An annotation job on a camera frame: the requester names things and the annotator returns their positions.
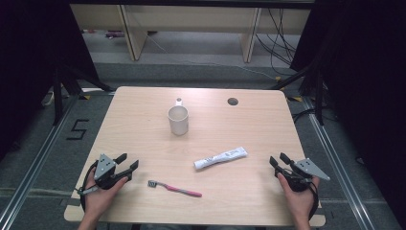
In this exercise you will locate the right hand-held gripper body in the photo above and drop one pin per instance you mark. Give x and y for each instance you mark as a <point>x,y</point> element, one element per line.
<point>306,169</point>

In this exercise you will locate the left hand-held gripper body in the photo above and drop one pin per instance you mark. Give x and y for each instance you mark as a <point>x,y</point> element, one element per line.
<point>104,167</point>

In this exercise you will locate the pink toothbrush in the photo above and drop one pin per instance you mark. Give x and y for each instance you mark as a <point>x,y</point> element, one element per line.
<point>178,189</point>

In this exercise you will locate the white toothpaste tube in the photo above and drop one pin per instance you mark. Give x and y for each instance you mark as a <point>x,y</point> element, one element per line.
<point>221,158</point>

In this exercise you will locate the white cup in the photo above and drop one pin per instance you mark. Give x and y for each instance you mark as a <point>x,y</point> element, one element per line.
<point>178,121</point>

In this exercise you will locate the person's left hand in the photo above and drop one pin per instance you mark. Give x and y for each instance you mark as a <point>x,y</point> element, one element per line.
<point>100,199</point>

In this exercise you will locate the person's right hand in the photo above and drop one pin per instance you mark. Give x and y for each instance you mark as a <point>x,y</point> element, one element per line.
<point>300,201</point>

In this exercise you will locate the grey tape strip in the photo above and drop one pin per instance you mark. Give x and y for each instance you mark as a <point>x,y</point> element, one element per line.
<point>64,202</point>

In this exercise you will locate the black metal stand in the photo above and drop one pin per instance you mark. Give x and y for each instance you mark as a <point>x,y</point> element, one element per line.
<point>317,92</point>
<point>59,96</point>

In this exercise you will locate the round dark table grommet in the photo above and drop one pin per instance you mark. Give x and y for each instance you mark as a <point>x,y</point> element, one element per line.
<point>232,101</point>

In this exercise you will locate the black curtain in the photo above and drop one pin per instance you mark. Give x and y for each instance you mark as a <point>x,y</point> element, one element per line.
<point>367,80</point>
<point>35,64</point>

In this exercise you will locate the light wooden desk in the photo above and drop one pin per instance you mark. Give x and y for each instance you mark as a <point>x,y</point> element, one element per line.
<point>191,19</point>

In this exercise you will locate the metal floor rail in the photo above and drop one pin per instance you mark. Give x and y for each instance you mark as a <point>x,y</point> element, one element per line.
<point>338,166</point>
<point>35,159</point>

